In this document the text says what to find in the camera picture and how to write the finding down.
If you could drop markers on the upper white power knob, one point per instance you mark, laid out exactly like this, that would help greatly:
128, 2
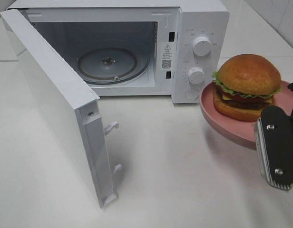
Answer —
201, 45

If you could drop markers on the white microwave oven body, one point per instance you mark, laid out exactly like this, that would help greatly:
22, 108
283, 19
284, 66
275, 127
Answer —
162, 29

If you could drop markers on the pink round plate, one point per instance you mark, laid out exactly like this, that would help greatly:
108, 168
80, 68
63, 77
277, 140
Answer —
240, 132

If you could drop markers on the glass microwave turntable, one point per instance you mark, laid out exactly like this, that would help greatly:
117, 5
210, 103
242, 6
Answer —
107, 66

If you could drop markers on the toy hamburger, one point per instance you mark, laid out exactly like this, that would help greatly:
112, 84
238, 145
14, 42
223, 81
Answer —
244, 86

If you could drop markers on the round white door release button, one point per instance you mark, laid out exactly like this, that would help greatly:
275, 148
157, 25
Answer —
191, 94

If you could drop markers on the white timer knob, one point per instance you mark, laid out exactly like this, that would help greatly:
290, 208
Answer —
196, 75

